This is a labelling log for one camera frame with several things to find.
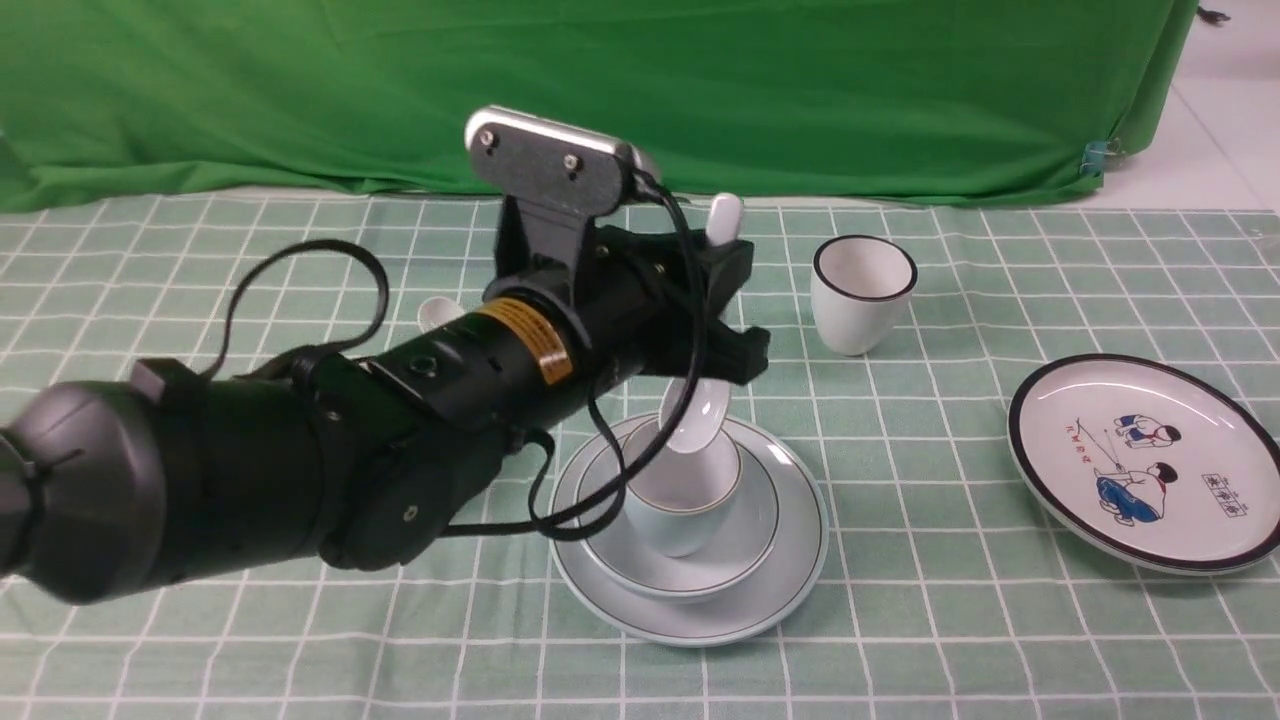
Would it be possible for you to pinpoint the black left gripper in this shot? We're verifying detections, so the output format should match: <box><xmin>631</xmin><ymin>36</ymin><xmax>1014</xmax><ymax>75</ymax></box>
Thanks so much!
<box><xmin>483</xmin><ymin>197</ymin><xmax>771</xmax><ymax>406</ymax></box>

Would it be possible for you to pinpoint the pale blue ceramic spoon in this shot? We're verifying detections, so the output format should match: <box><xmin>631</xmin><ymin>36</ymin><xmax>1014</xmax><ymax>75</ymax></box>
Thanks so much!
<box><xmin>658</xmin><ymin>193</ymin><xmax>744</xmax><ymax>454</ymax></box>

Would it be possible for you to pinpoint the pale blue ceramic cup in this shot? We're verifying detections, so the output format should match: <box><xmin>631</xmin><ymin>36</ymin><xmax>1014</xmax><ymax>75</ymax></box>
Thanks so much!
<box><xmin>623</xmin><ymin>430</ymin><xmax>742</xmax><ymax>559</ymax></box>

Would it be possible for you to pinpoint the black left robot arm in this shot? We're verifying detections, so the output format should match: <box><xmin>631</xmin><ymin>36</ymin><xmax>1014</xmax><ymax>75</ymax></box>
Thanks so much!
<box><xmin>3</xmin><ymin>195</ymin><xmax>771</xmax><ymax>605</ymax></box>

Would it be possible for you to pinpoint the white cup black rim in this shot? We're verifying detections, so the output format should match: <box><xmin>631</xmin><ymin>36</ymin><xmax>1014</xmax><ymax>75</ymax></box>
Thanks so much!
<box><xmin>810</xmin><ymin>234</ymin><xmax>919</xmax><ymax>356</ymax></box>

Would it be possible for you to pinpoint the white spoon with print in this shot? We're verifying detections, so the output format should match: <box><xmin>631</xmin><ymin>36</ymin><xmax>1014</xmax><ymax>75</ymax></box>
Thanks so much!
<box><xmin>417</xmin><ymin>296</ymin><xmax>467</xmax><ymax>333</ymax></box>

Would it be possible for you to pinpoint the pale blue ceramic bowl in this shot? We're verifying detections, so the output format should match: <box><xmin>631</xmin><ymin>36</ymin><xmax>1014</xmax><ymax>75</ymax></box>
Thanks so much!
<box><xmin>582</xmin><ymin>430</ymin><xmax>780</xmax><ymax>601</ymax></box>

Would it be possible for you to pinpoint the pale blue ceramic plate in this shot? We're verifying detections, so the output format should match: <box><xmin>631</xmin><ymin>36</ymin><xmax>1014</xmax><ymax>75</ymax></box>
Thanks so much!
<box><xmin>550</xmin><ymin>416</ymin><xmax>831</xmax><ymax>648</ymax></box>

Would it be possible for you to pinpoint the green backdrop cloth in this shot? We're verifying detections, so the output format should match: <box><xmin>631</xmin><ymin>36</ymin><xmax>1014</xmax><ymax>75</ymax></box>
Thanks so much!
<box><xmin>1</xmin><ymin>1</ymin><xmax>1196</xmax><ymax>213</ymax></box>

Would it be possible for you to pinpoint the green checked tablecloth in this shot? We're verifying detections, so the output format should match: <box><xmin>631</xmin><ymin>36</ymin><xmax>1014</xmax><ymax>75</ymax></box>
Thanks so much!
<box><xmin>1</xmin><ymin>201</ymin><xmax>1277</xmax><ymax>719</ymax></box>

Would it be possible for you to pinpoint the blue binder clip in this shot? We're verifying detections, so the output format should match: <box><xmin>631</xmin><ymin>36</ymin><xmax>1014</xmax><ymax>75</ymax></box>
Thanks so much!
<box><xmin>1079</xmin><ymin>140</ymin><xmax>1111</xmax><ymax>178</ymax></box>

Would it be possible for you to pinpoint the white illustrated plate black rim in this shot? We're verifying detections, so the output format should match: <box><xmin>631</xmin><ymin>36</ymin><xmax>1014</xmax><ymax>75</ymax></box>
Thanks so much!
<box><xmin>1007</xmin><ymin>354</ymin><xmax>1279</xmax><ymax>577</ymax></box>

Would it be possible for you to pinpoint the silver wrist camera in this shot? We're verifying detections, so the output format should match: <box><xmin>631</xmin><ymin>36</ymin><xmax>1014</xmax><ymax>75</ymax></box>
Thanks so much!
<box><xmin>463</xmin><ymin>105</ymin><xmax>662</xmax><ymax>218</ymax></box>

